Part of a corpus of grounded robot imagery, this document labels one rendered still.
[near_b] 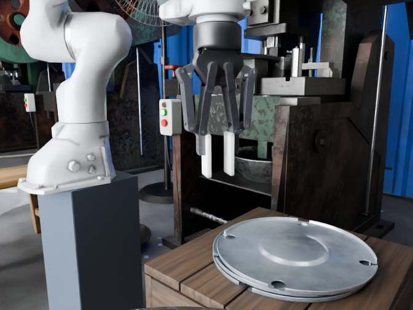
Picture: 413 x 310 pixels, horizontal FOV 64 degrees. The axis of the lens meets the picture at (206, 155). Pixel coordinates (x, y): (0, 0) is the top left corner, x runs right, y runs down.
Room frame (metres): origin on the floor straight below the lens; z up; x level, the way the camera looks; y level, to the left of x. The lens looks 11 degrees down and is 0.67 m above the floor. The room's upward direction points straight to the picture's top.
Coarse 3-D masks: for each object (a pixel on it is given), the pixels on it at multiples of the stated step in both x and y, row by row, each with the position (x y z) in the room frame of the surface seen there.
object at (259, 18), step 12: (252, 0) 1.29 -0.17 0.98; (264, 0) 1.23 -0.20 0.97; (276, 0) 1.23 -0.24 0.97; (288, 0) 1.26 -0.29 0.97; (252, 12) 1.27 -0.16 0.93; (264, 12) 1.22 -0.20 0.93; (276, 12) 1.23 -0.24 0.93; (288, 12) 1.26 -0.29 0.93; (252, 24) 1.27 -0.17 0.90; (264, 24) 1.27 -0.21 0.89; (276, 24) 1.24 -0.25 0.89
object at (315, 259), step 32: (256, 224) 0.70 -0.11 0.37; (288, 224) 0.70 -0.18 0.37; (320, 224) 0.70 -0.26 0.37; (224, 256) 0.56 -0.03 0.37; (256, 256) 0.56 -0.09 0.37; (288, 256) 0.54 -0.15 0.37; (320, 256) 0.54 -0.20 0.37; (352, 256) 0.56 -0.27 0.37; (288, 288) 0.45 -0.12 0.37; (320, 288) 0.46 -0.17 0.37; (352, 288) 0.45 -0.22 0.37
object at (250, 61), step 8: (248, 56) 1.11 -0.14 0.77; (256, 56) 1.14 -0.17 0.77; (264, 56) 1.17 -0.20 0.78; (272, 56) 1.21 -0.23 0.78; (248, 64) 1.20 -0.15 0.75; (256, 64) 1.18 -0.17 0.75; (264, 64) 1.21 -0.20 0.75; (240, 72) 1.22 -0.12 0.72; (264, 72) 1.21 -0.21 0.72; (240, 80) 1.22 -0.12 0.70; (256, 80) 1.18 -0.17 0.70; (240, 88) 1.22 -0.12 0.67; (256, 88) 1.18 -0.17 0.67
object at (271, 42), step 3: (273, 36) 1.31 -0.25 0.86; (267, 39) 1.34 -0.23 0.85; (270, 39) 1.32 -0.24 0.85; (273, 39) 1.31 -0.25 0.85; (276, 39) 1.31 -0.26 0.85; (279, 39) 1.31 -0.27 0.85; (267, 42) 1.34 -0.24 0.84; (270, 42) 1.32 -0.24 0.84; (273, 42) 1.31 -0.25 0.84; (276, 42) 1.31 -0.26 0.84; (279, 42) 1.31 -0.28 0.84; (267, 45) 1.34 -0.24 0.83; (270, 45) 1.32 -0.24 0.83; (273, 45) 1.31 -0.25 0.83; (276, 45) 1.31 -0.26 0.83; (279, 45) 1.32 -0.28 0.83
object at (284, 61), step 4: (280, 60) 1.26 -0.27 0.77; (284, 60) 1.25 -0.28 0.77; (288, 60) 1.27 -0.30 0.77; (268, 64) 1.29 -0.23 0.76; (272, 64) 1.28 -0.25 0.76; (276, 64) 1.27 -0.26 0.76; (280, 64) 1.25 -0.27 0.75; (284, 64) 1.25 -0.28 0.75; (288, 64) 1.27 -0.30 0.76; (268, 68) 1.29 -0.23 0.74; (272, 68) 1.28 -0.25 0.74; (276, 68) 1.27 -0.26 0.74; (280, 68) 1.25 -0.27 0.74; (284, 68) 1.25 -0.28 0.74; (288, 68) 1.27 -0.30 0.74
